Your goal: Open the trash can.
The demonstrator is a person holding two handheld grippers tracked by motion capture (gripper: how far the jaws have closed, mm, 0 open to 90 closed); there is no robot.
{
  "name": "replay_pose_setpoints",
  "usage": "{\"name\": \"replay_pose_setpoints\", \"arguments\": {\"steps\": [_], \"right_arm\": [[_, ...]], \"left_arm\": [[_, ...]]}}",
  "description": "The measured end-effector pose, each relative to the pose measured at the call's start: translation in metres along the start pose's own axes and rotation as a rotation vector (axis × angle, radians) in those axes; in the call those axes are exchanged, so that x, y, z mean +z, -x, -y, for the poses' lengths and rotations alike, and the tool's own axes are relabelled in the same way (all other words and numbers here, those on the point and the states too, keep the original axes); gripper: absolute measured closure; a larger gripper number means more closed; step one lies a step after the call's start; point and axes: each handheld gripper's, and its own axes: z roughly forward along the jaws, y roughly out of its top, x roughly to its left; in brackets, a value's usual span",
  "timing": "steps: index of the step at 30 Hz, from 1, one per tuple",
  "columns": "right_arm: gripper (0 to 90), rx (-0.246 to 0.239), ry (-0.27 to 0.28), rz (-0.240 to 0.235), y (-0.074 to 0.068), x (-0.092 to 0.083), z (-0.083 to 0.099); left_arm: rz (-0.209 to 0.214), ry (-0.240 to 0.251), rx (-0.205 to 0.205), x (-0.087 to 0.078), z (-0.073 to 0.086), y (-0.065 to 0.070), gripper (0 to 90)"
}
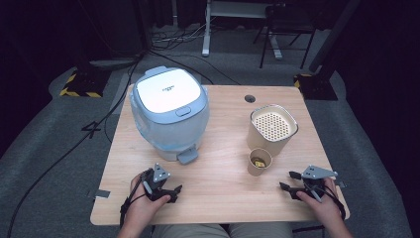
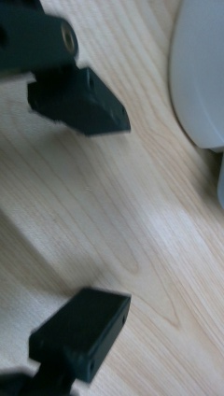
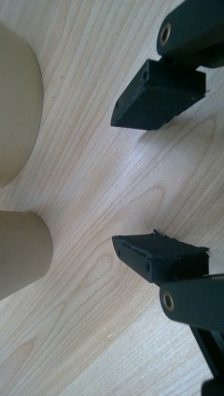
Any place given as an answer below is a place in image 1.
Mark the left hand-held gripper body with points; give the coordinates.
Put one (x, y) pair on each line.
(155, 185)

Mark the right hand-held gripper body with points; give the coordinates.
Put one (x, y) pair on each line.
(315, 175)

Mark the yellow scrap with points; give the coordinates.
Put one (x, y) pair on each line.
(259, 162)

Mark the brown paper cup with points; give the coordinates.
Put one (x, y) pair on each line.
(255, 170)

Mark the beige container with perforated strainer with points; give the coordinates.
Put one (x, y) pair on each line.
(264, 142)

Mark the blue and white pedal bin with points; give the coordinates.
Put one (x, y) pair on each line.
(168, 109)

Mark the person's left hand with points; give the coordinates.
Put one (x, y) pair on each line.
(140, 211)

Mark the person's right hand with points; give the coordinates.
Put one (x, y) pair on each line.
(325, 208)

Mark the grey tape piece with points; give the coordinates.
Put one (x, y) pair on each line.
(341, 184)
(103, 194)

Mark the person's left leg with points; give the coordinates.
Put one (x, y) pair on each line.
(191, 231)

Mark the person's leg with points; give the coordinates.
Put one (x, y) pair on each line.
(261, 230)
(191, 231)

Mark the person's right leg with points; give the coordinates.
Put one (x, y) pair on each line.
(261, 230)

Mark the yellow black striped stand base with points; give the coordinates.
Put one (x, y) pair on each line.
(317, 87)
(82, 89)

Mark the black slanted stand pole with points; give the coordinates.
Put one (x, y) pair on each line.
(333, 36)

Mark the black chair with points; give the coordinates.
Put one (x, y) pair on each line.
(290, 20)

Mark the white desk frame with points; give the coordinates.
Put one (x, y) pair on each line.
(206, 33)

